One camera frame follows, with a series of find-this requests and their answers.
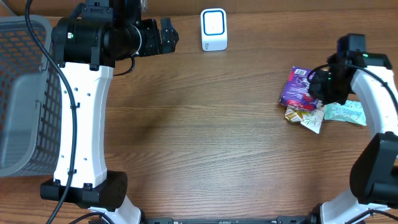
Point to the teal tissue packet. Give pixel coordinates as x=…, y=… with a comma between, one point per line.
x=351, y=111

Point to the white tube gold cap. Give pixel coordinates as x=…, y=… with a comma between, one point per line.
x=313, y=120

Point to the purple Carefree pad pack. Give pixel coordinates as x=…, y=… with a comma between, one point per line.
x=295, y=92

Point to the white barcode scanner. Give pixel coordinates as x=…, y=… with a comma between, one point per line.
x=214, y=29

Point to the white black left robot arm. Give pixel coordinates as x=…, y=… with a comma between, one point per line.
x=86, y=46

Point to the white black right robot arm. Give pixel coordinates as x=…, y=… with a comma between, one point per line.
x=373, y=177

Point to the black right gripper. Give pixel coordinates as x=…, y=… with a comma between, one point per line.
x=314, y=91

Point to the grey plastic mesh basket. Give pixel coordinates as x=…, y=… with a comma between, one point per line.
x=31, y=104

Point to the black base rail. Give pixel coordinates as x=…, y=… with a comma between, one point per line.
x=278, y=220

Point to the green tea drink carton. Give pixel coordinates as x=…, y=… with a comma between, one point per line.
x=295, y=115

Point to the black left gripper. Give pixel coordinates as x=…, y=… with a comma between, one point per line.
x=159, y=37

